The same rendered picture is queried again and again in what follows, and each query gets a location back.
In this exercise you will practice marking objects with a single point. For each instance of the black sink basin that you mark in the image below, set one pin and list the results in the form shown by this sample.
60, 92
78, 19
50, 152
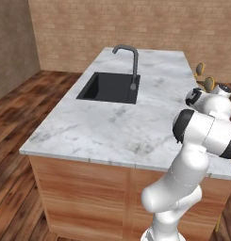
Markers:
110, 88

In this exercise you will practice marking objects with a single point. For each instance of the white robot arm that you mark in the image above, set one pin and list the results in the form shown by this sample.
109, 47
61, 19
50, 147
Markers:
189, 175

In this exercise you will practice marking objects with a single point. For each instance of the yellow stool with round back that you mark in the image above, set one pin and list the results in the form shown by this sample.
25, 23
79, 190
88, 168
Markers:
200, 69
209, 83

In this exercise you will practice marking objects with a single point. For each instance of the grey curved tap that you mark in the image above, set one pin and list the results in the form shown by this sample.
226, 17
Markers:
134, 62

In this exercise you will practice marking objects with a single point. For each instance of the wooden island cabinet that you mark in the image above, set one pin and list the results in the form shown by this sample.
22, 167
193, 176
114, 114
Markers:
88, 197

